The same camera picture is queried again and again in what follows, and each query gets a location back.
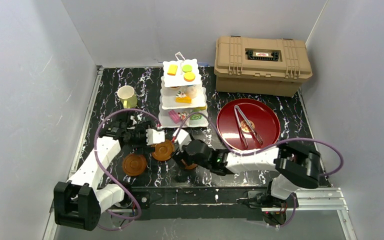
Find brown wooden coaster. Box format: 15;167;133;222
122;153;147;177
184;163;198;171
151;139;175;162

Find green swirl roll cake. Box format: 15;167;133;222
189;112;203;121

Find triangular sandwich cake slice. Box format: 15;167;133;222
177;111;189;122

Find pink cake block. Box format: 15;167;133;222
168;109;182;124

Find yellow-green cup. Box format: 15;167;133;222
116;85;138;109

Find yellow triangular cake slice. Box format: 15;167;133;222
175;96;192;104

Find silver metal tongs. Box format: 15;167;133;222
233;105;264;150

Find white three-tier cake stand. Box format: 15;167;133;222
158;52;209;129

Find beige round macaron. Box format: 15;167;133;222
185;85;199;99

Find chocolate donut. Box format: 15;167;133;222
168;86;181;91

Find orange rectangular biscuit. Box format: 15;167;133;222
167;64;178;76

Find orange round cookie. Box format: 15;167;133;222
183;71;196;82

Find green round cookie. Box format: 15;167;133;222
181;64;193;73

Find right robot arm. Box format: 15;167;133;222
172;139;321;200

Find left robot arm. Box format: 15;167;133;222
53;112;154;231

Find brown round cookie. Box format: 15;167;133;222
240;120;255;133

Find red round tray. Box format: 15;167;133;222
216;98;280;150

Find tan plastic toolbox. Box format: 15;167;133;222
214;36;313;97

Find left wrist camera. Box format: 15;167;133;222
146;128;166;146

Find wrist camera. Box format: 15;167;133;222
146;128;166;146
172;128;192;151

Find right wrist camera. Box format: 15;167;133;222
172;128;192;151

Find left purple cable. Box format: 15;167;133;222
93;108;162;232

